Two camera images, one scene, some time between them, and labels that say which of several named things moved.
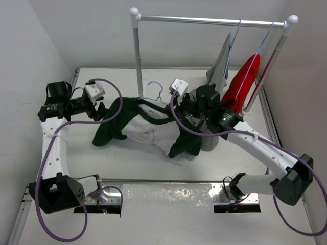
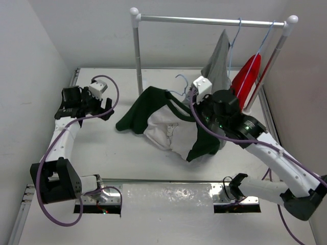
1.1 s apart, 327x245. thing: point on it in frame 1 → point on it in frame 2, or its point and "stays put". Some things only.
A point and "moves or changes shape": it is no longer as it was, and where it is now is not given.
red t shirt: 241,83 stays put
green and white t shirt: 146,122 moves or changes shape
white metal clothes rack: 136,18 stays put
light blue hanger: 159,96 → 184,91
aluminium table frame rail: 14,238 stays put
